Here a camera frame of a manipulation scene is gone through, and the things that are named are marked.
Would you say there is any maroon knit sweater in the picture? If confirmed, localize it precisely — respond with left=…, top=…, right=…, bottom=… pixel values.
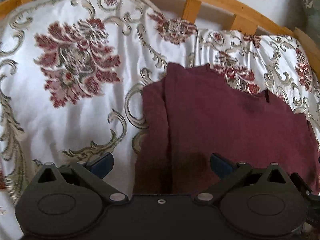
left=133, top=63, right=319, bottom=194

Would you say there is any floral satin bedspread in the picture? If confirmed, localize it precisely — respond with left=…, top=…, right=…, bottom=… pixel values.
left=1, top=0, right=319, bottom=239

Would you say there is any plastic bag of blue bedding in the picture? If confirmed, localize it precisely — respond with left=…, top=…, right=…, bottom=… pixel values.
left=301, top=0, right=319, bottom=33

